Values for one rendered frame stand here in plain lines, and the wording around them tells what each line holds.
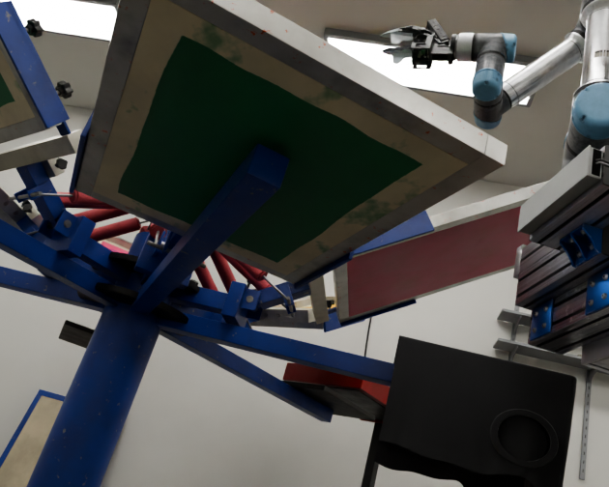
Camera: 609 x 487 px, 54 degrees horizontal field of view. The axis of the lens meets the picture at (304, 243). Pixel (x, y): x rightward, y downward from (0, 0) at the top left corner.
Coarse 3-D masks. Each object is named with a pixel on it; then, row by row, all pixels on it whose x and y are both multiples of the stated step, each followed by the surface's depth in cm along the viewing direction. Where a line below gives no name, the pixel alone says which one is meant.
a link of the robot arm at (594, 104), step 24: (600, 0) 152; (600, 24) 150; (600, 48) 146; (600, 72) 143; (576, 96) 144; (600, 96) 137; (576, 120) 139; (600, 120) 135; (576, 144) 144; (600, 144) 140
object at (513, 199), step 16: (512, 192) 180; (528, 192) 179; (464, 208) 179; (480, 208) 178; (496, 208) 178; (512, 208) 181; (432, 224) 177; (448, 224) 178; (336, 272) 185; (496, 272) 230; (336, 288) 196; (448, 288) 229; (336, 304) 214
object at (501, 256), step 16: (528, 240) 209; (464, 256) 204; (480, 256) 209; (496, 256) 214; (512, 256) 219; (416, 272) 204; (432, 272) 209; (448, 272) 214; (464, 272) 219; (480, 272) 224; (368, 288) 204; (384, 288) 208; (400, 288) 213; (416, 288) 218; (432, 288) 223; (352, 304) 213; (368, 304) 218; (384, 304) 223
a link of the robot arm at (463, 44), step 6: (462, 36) 160; (468, 36) 160; (456, 42) 161; (462, 42) 160; (468, 42) 159; (456, 48) 161; (462, 48) 160; (468, 48) 160; (456, 54) 161; (462, 54) 161; (468, 54) 160; (456, 60) 164; (462, 60) 163; (468, 60) 162
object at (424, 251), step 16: (464, 224) 181; (480, 224) 185; (496, 224) 189; (512, 224) 192; (416, 240) 181; (432, 240) 184; (448, 240) 188; (464, 240) 192; (480, 240) 196; (496, 240) 200; (512, 240) 204; (368, 256) 181; (384, 256) 184; (400, 256) 188; (416, 256) 192; (432, 256) 196; (448, 256) 200; (352, 272) 188; (368, 272) 192; (384, 272) 196; (400, 272) 200; (352, 288) 200
